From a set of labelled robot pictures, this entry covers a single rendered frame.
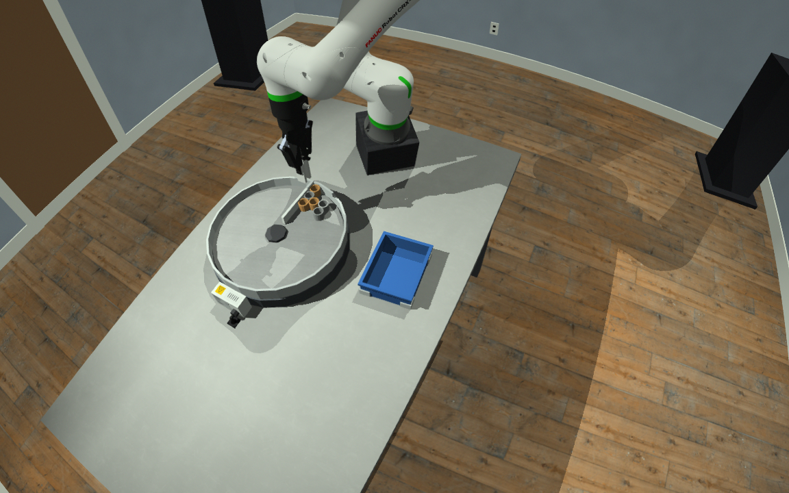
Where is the blue plastic crate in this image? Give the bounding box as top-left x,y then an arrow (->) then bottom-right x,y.
358,231 -> 434,309

